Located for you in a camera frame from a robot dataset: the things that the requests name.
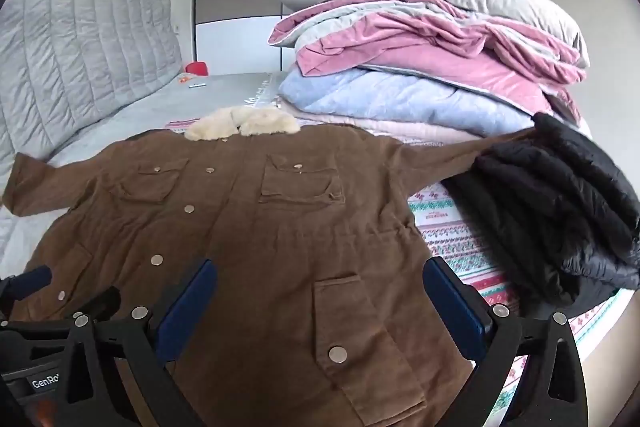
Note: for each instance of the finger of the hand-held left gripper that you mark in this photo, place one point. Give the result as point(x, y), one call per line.
point(102, 302)
point(30, 280)

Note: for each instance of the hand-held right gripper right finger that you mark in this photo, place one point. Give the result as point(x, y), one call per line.
point(454, 307)

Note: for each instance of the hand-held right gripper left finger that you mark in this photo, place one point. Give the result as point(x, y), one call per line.
point(190, 302)

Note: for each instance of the brown jacket with fur collar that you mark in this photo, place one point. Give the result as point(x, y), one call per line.
point(260, 237)

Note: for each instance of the patterned knit blanket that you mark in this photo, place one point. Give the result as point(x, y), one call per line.
point(450, 247)

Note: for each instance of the black puffer jacket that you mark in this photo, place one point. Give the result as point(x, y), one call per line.
point(550, 207)

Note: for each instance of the pale pink blanket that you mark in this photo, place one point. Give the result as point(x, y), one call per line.
point(400, 129)

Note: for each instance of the red box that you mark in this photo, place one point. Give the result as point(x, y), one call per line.
point(196, 68)

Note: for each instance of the grey quilted headboard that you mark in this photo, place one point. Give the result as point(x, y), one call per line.
point(80, 52)

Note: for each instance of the pink velvet blanket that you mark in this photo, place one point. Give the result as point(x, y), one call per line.
point(410, 42)

